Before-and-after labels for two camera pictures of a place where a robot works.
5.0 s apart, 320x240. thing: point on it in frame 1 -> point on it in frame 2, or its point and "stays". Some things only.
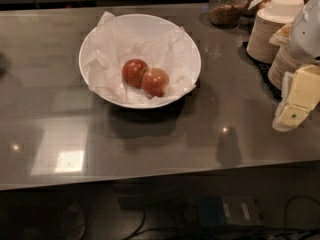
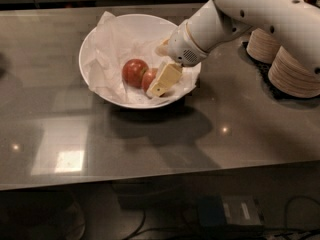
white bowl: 141,60 stays
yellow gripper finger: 300,96 -> 169,74
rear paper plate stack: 264,29 stays
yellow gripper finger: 283,35 -> 163,48
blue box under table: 224,210 stays
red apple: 132,72 stays
